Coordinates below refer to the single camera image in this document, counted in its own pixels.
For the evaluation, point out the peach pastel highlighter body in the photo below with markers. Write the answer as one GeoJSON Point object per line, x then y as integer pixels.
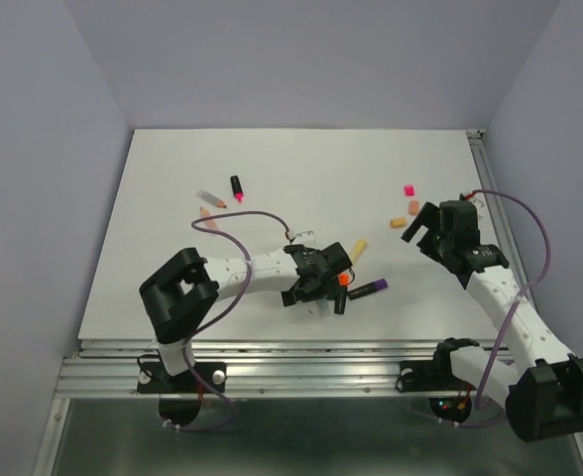
{"type": "Point", "coordinates": [205, 219]}

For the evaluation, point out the yellow pastel highlighter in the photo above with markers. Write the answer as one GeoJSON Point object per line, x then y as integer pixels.
{"type": "Point", "coordinates": [357, 250]}

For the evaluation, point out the mint pastel highlighter body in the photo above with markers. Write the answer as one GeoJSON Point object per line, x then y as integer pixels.
{"type": "Point", "coordinates": [323, 307]}

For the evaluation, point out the coral pastel highlighter cap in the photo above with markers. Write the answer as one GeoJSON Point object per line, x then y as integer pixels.
{"type": "Point", "coordinates": [413, 207]}

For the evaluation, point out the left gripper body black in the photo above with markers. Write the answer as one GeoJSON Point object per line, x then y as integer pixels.
{"type": "Point", "coordinates": [328, 284]}

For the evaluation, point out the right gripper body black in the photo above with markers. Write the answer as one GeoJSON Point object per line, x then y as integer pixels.
{"type": "Point", "coordinates": [444, 240]}

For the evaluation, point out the orange cap black highlighter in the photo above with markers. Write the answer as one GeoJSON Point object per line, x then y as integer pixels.
{"type": "Point", "coordinates": [340, 303]}

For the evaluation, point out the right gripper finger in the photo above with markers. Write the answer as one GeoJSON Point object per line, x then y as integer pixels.
{"type": "Point", "coordinates": [426, 220]}
{"type": "Point", "coordinates": [431, 246]}

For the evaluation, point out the purple cap black highlighter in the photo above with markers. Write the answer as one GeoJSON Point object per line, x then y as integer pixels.
{"type": "Point", "coordinates": [368, 289]}

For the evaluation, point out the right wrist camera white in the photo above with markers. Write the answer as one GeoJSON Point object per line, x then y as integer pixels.
{"type": "Point", "coordinates": [478, 203]}

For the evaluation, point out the pink highlighter black body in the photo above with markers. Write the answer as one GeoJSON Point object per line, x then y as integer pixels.
{"type": "Point", "coordinates": [237, 189]}

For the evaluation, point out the front aluminium rail frame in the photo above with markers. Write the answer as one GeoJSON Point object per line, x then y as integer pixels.
{"type": "Point", "coordinates": [305, 408]}

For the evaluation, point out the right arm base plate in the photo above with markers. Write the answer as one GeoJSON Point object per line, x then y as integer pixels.
{"type": "Point", "coordinates": [421, 376]}

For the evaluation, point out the right aluminium side rail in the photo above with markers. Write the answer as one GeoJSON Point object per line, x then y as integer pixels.
{"type": "Point", "coordinates": [496, 204]}

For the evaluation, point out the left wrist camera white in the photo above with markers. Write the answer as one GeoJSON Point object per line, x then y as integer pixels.
{"type": "Point", "coordinates": [305, 238]}

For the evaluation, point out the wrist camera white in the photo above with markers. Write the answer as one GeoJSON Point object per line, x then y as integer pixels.
{"type": "Point", "coordinates": [305, 238]}
{"type": "Point", "coordinates": [478, 203]}

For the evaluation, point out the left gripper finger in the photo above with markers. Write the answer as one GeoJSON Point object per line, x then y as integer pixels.
{"type": "Point", "coordinates": [304, 294]}
{"type": "Point", "coordinates": [337, 285]}

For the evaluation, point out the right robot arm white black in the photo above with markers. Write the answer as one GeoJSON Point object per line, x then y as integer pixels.
{"type": "Point", "coordinates": [533, 376]}

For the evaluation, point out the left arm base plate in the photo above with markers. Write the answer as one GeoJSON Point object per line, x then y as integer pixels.
{"type": "Point", "coordinates": [180, 397]}

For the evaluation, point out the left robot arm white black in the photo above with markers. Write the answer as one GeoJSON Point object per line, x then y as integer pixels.
{"type": "Point", "coordinates": [181, 292]}

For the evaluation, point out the yellow-orange pastel cap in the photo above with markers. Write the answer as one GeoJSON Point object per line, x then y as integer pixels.
{"type": "Point", "coordinates": [399, 222]}

